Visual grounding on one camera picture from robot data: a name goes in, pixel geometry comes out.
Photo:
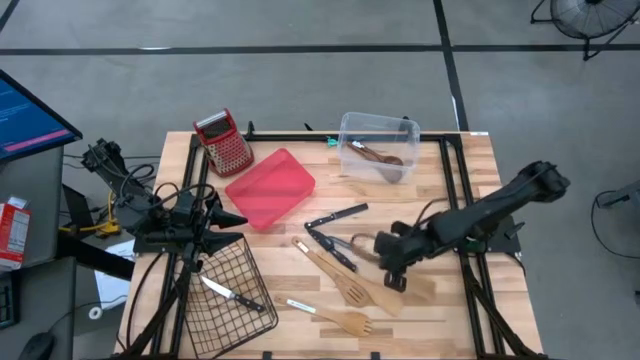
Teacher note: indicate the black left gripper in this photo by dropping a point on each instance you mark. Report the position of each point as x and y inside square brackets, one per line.
[182, 220]

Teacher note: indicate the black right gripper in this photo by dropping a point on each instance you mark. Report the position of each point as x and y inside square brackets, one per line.
[405, 247]

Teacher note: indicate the labelled wooden spork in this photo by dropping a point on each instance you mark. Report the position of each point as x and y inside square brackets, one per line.
[350, 322]

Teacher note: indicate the labelled wooden slotted spatula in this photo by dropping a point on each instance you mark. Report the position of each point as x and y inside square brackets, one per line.
[320, 265]

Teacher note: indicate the dark wooden spoon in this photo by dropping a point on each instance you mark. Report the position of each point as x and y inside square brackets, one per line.
[372, 154]

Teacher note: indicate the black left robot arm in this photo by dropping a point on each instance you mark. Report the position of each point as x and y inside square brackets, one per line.
[127, 195]

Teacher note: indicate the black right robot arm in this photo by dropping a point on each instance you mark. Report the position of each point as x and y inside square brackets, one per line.
[500, 210]

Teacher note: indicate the pink plastic tray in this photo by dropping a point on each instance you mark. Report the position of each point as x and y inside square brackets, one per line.
[270, 190]

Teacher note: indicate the red metal box grater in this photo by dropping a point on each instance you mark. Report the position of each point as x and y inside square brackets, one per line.
[227, 147]

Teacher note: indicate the white paper sheet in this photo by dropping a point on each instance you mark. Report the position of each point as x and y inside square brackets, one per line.
[112, 290]

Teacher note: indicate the black beam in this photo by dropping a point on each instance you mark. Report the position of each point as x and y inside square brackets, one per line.
[95, 257]

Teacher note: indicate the teal clip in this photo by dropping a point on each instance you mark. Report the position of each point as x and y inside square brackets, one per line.
[332, 142]

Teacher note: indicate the white tape roll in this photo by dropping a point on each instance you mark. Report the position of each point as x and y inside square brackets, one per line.
[90, 313]

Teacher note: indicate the clear plastic container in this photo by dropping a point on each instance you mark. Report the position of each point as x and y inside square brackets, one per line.
[355, 125]

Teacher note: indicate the grey desk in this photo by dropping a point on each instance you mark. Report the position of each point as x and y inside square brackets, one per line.
[45, 300]

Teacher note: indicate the red cardboard box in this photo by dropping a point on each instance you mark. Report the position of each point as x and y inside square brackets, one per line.
[12, 235]

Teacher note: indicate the black computer mouse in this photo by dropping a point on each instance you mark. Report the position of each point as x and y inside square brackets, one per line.
[35, 347]

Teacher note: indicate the computer monitor blue screen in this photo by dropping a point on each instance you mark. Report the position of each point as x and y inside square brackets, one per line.
[25, 120]

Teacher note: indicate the black keyboard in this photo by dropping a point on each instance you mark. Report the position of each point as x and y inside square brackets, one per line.
[6, 305]

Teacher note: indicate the black floor fan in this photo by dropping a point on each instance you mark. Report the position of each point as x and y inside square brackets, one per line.
[590, 17]

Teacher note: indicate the black aluminium table frame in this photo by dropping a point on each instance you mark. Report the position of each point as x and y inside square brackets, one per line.
[462, 185]

